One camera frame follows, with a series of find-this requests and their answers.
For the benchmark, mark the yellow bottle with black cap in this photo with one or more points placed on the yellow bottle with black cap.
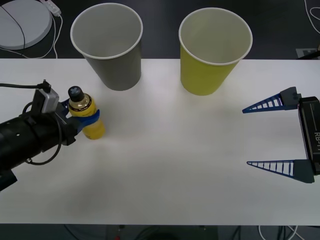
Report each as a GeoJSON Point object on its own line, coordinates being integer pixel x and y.
{"type": "Point", "coordinates": [93, 130]}

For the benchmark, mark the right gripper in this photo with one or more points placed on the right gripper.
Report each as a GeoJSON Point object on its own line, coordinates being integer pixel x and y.
{"type": "Point", "coordinates": [311, 130]}

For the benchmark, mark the grey plastic bin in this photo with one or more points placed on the grey plastic bin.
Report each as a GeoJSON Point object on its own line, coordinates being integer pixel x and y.
{"type": "Point", "coordinates": [120, 72]}

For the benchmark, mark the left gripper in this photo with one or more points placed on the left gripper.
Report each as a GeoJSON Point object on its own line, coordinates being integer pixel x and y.
{"type": "Point", "coordinates": [68, 130]}

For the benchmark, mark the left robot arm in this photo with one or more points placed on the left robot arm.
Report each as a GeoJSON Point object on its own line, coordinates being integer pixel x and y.
{"type": "Point", "coordinates": [22, 140]}

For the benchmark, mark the yellow-green plastic bin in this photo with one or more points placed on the yellow-green plastic bin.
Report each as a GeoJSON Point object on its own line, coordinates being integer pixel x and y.
{"type": "Point", "coordinates": [202, 77]}

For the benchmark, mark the white power strip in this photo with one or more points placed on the white power strip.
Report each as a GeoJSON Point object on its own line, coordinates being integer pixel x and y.
{"type": "Point", "coordinates": [53, 7]}

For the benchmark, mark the grey floor socket box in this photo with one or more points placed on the grey floor socket box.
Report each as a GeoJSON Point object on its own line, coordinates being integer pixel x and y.
{"type": "Point", "coordinates": [306, 53]}

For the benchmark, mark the round grey disc base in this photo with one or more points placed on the round grey disc base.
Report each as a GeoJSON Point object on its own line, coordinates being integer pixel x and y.
{"type": "Point", "coordinates": [32, 22]}

